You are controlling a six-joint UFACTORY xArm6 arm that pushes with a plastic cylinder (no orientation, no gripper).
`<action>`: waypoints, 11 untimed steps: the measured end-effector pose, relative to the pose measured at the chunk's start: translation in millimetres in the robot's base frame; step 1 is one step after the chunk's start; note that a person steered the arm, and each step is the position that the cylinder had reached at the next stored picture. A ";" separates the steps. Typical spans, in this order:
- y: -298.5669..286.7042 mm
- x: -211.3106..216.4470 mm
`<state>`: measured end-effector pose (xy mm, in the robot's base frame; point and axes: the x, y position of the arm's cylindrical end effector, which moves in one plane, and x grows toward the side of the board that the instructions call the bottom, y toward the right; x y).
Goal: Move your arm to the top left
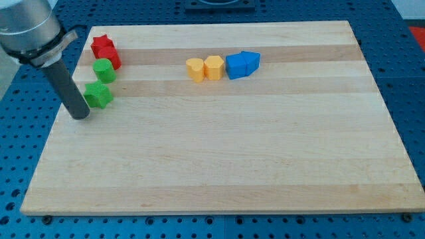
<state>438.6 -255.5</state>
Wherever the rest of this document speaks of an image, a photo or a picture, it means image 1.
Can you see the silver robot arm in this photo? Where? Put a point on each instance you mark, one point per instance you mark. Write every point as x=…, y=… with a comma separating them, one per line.
x=31, y=32

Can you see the yellow hexagon block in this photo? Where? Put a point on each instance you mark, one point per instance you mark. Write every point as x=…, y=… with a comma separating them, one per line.
x=214, y=67

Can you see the yellow heart block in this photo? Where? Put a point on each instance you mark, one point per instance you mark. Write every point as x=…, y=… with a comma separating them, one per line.
x=195, y=69

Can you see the blue cube block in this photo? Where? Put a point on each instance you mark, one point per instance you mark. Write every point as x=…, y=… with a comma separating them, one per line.
x=235, y=66

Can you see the light wooden board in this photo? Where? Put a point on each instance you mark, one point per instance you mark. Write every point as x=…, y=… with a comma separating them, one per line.
x=307, y=133

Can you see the blue pentagon block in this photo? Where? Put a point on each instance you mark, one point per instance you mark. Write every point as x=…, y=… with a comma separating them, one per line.
x=252, y=60

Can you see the green star block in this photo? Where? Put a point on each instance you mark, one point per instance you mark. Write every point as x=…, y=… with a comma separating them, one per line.
x=97, y=95

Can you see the green cylinder block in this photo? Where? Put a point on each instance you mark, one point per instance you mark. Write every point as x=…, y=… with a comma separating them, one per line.
x=104, y=70

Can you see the red cylinder block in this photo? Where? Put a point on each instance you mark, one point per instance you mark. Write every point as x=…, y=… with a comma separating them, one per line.
x=110, y=53

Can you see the red star block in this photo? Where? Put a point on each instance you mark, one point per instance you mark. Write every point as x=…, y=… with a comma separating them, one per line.
x=99, y=43

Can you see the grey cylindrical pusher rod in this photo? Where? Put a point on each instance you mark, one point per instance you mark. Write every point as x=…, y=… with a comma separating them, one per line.
x=60, y=79

